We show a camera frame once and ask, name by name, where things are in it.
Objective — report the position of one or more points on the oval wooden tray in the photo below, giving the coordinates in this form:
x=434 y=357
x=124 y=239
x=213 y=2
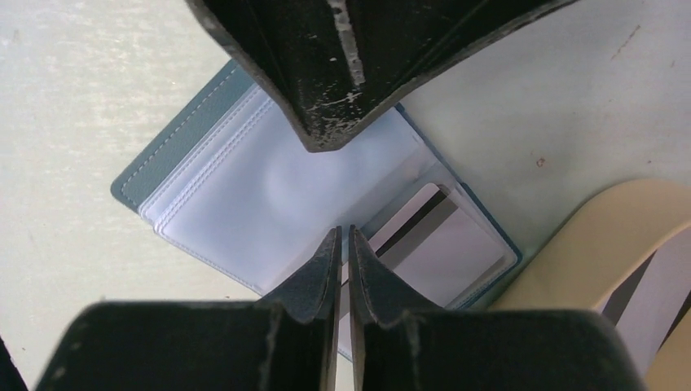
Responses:
x=601 y=245

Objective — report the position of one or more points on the white striped credit card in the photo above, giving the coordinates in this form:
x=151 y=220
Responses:
x=443 y=246

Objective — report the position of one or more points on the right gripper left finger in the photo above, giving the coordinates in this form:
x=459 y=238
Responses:
x=287 y=340

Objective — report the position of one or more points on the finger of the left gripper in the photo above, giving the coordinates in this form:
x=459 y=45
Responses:
x=334 y=67

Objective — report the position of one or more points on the grey striped card in tray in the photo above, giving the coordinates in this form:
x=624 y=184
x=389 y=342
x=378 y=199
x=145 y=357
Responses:
x=645 y=305

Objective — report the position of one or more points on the blue leather card holder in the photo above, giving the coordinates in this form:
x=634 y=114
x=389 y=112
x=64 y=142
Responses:
x=229 y=182

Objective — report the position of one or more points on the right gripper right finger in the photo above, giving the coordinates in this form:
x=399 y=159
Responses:
x=403 y=341

